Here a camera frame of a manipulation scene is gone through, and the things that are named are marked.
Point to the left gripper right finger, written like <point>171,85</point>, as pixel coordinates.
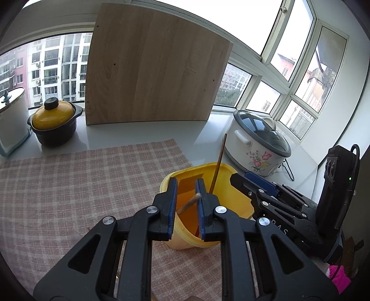
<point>258,262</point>

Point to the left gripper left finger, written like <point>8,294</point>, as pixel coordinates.
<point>113,260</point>

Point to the red chopstick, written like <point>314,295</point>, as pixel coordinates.
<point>191,202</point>
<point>218,164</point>

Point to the gloved right hand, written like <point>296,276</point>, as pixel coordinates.
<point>338,277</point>

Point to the pink plaid table cloth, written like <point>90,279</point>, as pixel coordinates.
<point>47,202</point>

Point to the yellow plastic utensil container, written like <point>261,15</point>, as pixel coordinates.
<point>186,224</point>

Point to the floral white slow cooker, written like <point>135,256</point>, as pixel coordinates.
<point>254,143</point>

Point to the black pot yellow lid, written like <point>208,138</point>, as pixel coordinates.
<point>55,122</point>

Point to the teal white electric cooker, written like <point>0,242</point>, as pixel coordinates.
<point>14,129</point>

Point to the large light wooden board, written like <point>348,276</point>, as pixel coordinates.
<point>146,65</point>

